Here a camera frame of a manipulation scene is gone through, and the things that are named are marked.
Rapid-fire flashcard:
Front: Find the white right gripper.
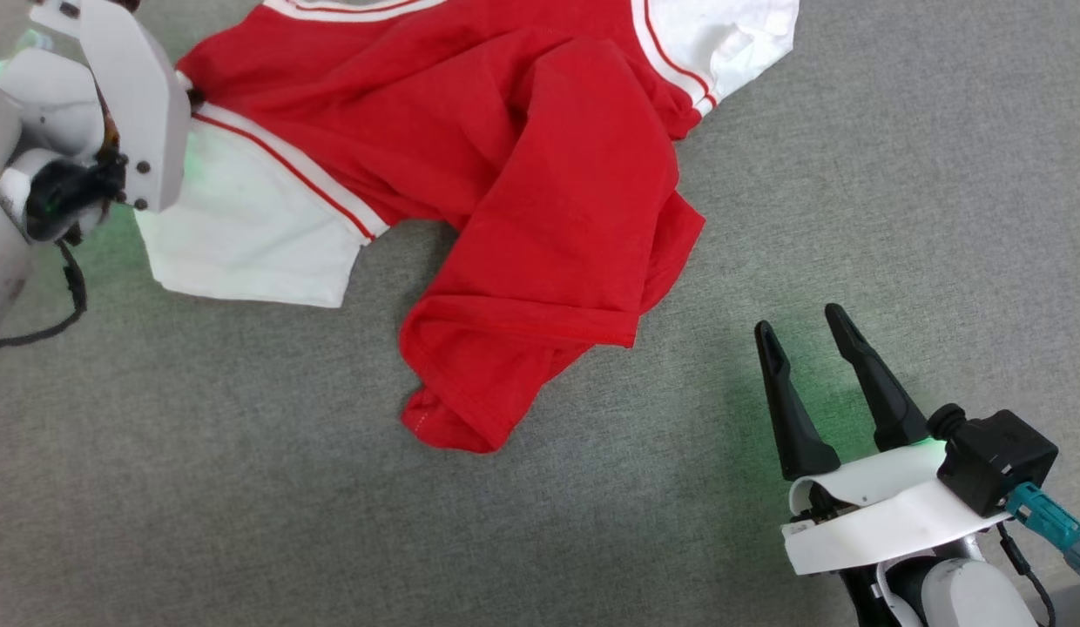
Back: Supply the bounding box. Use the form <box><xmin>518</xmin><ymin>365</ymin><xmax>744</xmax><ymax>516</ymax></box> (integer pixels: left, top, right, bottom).
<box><xmin>754</xmin><ymin>302</ymin><xmax>1013</xmax><ymax>576</ymax></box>

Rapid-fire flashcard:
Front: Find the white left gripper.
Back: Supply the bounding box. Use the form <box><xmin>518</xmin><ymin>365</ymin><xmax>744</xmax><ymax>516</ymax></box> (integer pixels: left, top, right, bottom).
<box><xmin>30</xmin><ymin>0</ymin><xmax>193</xmax><ymax>214</ymax></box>

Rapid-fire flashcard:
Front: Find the red and white shirt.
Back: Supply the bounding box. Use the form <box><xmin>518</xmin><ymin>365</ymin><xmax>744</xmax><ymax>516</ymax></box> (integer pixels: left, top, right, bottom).
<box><xmin>134</xmin><ymin>0</ymin><xmax>801</xmax><ymax>455</ymax></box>

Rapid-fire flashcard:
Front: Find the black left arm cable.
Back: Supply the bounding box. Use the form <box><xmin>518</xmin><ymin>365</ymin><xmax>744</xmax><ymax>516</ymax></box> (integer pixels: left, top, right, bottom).
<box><xmin>0</xmin><ymin>239</ymin><xmax>90</xmax><ymax>350</ymax></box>

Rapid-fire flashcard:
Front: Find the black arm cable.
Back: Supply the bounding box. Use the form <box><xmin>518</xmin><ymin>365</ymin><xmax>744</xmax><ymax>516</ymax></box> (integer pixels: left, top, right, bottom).
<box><xmin>996</xmin><ymin>521</ymin><xmax>1056</xmax><ymax>627</ymax></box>
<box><xmin>0</xmin><ymin>239</ymin><xmax>90</xmax><ymax>350</ymax></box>

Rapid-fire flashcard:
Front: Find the teal right camera connector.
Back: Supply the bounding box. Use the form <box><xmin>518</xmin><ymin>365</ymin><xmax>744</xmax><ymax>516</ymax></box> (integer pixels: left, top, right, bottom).
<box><xmin>1005</xmin><ymin>483</ymin><xmax>1080</xmax><ymax>576</ymax></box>

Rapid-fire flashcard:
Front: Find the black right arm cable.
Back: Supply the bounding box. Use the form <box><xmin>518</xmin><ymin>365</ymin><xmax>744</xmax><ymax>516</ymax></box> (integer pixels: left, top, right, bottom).
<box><xmin>996</xmin><ymin>521</ymin><xmax>1056</xmax><ymax>627</ymax></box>

